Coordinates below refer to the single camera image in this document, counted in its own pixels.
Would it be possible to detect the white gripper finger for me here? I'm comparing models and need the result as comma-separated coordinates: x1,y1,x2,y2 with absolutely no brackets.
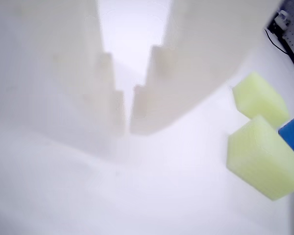
0,0,126,160
130,0,282,135

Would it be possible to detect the small yellow-green foam block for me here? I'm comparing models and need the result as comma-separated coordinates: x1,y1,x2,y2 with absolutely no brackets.
232,71,290,128

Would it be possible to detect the large yellow-green foam block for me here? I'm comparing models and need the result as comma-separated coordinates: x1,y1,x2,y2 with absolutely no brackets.
226,115,294,202

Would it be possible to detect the white plastic connector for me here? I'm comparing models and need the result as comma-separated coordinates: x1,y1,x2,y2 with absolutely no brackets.
274,11,291,31

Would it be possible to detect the thin black wire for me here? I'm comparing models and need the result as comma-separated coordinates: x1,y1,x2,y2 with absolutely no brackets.
265,27,289,55

